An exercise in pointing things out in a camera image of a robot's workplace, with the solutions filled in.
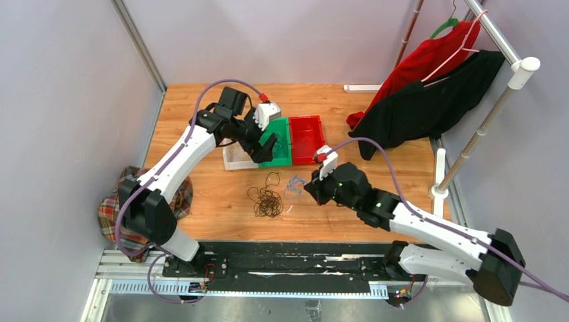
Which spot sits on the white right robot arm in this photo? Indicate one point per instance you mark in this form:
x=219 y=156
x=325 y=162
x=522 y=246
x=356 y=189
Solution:
x=490 y=262

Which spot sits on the black shirt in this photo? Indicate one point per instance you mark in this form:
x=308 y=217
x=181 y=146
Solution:
x=421 y=110

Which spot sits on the grey corner wall post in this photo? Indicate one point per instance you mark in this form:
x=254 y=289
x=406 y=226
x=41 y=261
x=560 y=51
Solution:
x=131 y=28

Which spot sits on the red shirt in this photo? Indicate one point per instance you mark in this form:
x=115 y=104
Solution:
x=431 y=59

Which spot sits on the red plastic bin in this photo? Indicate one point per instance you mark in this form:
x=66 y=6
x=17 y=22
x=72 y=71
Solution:
x=306 y=138

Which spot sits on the green hanger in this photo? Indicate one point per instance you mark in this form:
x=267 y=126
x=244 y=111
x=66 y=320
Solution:
x=451 y=22

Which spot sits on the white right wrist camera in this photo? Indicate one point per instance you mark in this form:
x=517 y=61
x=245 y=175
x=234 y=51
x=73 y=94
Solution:
x=327 y=159

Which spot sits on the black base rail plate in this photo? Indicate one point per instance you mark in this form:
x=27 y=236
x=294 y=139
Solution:
x=292 y=267

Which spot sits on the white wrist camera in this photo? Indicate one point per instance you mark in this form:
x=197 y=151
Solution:
x=327 y=159
x=265 y=113

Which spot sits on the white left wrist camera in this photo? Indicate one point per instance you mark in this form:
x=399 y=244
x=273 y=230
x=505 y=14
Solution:
x=265 y=113

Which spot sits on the pink hanger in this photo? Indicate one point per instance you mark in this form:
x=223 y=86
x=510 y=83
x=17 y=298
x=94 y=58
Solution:
x=459 y=49

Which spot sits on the white translucent plastic bin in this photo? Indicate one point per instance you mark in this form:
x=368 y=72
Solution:
x=235 y=158

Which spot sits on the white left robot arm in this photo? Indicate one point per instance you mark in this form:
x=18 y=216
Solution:
x=144 y=203

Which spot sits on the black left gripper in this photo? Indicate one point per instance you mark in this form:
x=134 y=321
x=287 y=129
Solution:
x=258 y=153

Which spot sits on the green plastic bin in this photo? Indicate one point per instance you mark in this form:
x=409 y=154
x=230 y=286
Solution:
x=282 y=150

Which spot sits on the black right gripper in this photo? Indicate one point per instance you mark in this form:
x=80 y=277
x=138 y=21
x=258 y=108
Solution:
x=315 y=187

